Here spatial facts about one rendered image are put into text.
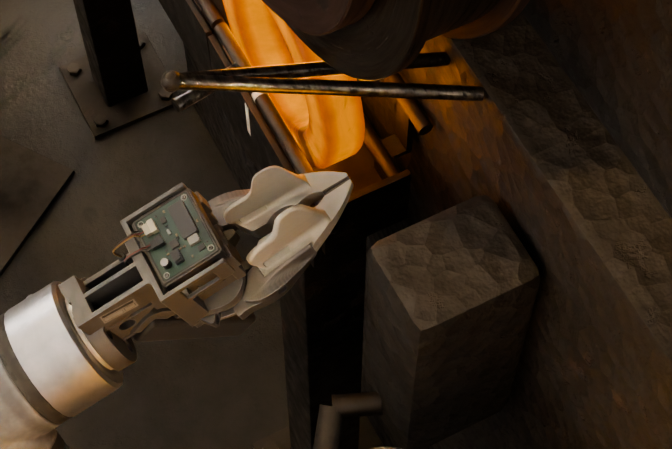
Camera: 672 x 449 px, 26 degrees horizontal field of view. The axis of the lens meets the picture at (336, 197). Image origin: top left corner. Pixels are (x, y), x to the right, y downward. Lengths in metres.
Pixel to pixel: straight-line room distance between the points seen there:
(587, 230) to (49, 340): 0.38
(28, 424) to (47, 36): 1.12
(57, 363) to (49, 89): 1.06
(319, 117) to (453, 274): 0.17
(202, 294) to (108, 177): 0.94
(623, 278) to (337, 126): 0.26
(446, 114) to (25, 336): 0.33
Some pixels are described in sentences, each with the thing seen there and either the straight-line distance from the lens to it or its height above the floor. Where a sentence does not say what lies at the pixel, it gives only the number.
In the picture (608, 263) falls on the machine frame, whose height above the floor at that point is 0.87.
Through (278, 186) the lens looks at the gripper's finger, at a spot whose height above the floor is 0.77.
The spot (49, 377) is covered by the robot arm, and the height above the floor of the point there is 0.73.
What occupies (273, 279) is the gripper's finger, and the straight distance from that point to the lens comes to 1.04.
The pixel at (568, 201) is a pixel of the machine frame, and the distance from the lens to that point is 0.93.
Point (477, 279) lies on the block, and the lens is 0.97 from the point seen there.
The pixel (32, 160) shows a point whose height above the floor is 0.01.
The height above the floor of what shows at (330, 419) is 0.61.
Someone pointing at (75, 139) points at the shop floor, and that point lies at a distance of 2.00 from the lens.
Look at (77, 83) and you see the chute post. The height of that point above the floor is 0.01.
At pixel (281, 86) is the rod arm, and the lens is 0.94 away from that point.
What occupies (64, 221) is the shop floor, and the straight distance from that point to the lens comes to 1.94.
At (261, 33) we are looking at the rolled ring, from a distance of 1.18.
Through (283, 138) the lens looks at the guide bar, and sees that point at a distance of 1.13.
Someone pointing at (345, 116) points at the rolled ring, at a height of 0.78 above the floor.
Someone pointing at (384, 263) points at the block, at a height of 0.80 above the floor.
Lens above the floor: 1.66
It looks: 60 degrees down
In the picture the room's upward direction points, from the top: straight up
